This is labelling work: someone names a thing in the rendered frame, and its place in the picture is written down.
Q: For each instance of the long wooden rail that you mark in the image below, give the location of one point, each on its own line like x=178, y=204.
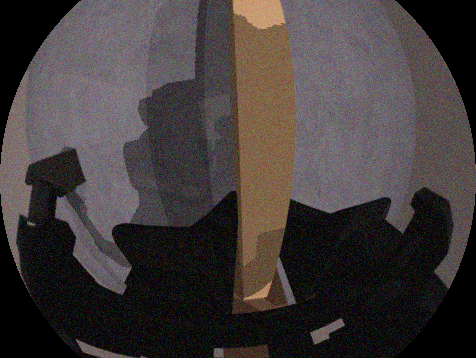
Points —
x=263, y=116

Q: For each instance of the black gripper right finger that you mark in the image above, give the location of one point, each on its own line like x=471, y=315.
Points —
x=313, y=238

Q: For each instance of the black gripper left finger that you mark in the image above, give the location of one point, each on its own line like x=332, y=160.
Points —
x=208, y=246

